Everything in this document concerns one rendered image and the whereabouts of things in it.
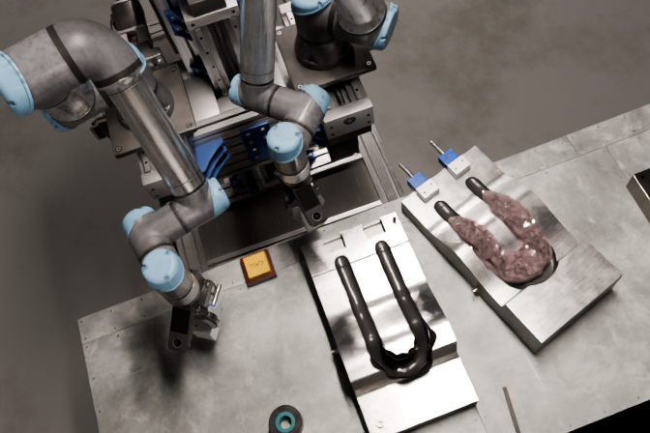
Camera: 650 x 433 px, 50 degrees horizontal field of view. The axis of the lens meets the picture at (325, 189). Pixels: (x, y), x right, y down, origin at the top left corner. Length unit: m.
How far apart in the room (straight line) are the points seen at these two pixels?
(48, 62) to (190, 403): 0.92
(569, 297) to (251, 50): 0.92
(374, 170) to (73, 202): 1.30
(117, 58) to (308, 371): 0.90
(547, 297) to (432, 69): 1.61
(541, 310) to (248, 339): 0.72
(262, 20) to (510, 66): 1.85
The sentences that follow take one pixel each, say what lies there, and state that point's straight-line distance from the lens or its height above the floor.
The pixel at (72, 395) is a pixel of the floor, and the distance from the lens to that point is 2.86.
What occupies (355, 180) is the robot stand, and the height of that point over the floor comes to 0.21.
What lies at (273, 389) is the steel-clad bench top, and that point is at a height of 0.80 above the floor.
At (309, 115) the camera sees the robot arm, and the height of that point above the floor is 1.28.
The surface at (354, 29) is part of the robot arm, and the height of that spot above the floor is 1.26.
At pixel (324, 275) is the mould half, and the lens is 1.76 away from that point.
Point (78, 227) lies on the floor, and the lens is 3.08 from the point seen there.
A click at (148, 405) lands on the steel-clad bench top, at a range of 1.87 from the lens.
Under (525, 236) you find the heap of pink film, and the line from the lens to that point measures 1.79.
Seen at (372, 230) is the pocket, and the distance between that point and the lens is 1.82.
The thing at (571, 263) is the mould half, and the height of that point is 0.91.
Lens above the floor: 2.54
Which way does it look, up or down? 63 degrees down
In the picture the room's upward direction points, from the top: 14 degrees counter-clockwise
